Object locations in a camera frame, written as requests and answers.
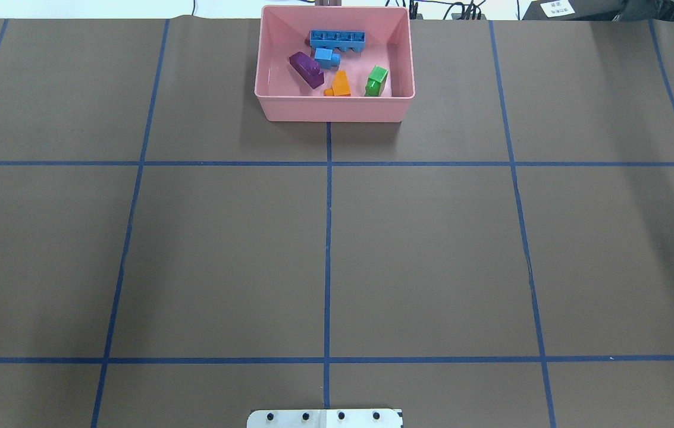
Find orange toy block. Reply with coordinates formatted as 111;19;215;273
324;70;352;97

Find green toy block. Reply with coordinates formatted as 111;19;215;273
365;65;389;97

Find purple toy block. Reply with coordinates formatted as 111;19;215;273
288;52;325;89

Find small blue toy block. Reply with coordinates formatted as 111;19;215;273
314;47;341;70

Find long blue toy block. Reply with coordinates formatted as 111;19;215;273
309;29;366;52

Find pink plastic box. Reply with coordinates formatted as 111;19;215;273
253;5;415;124

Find brown paper table mat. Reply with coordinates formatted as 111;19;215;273
0;16;674;427

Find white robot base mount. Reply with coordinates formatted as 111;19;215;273
246;408;404;427

